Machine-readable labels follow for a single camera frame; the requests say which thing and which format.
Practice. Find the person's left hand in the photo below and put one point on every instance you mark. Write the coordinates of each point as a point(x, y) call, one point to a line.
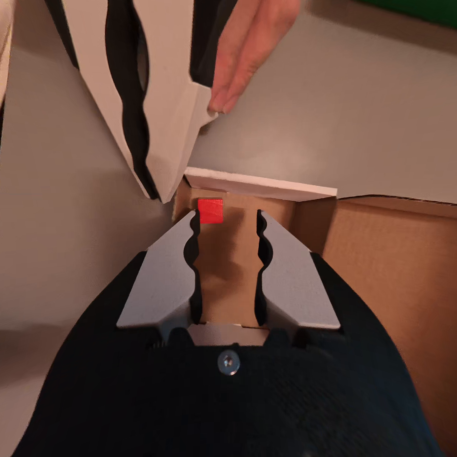
point(250, 43)

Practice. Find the red cube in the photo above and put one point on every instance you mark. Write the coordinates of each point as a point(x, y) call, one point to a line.
point(210, 211)

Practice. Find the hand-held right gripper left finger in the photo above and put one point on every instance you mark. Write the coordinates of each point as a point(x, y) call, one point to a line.
point(160, 285)

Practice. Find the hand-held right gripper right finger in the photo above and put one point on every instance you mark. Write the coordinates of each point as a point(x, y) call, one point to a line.
point(296, 285)

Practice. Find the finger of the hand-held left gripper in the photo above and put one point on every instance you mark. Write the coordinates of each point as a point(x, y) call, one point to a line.
point(167, 89)
point(92, 53)

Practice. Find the white cardboard mailer box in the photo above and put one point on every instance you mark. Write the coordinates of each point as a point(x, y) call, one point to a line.
point(375, 267)

